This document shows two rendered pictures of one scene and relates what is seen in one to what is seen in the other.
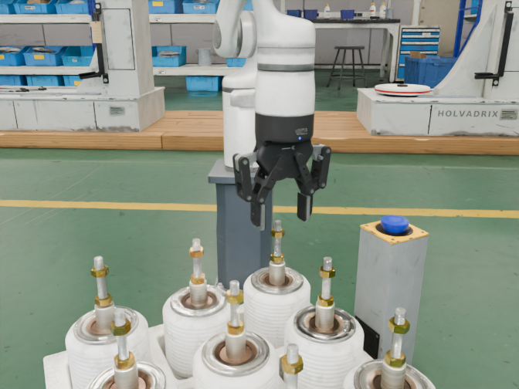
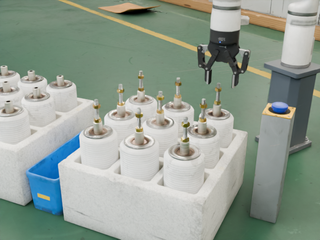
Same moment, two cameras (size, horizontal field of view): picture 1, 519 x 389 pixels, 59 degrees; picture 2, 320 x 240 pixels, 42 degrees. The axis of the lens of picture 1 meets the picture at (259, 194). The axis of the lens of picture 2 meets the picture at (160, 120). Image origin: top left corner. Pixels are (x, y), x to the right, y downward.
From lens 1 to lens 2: 0.80 m
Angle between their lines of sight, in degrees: 48
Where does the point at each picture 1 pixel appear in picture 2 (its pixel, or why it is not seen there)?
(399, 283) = (267, 140)
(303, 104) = (222, 25)
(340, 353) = (191, 141)
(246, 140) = (290, 45)
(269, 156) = (212, 48)
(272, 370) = (162, 132)
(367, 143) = not seen: outside the picture
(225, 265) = not seen: hidden behind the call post
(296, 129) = (218, 37)
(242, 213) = (278, 92)
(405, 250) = (271, 121)
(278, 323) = not seen: hidden behind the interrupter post
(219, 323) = (174, 116)
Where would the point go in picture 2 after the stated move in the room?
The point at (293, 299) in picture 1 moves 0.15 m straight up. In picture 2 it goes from (211, 122) to (215, 69)
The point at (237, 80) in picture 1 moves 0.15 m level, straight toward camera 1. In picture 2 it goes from (292, 6) to (262, 12)
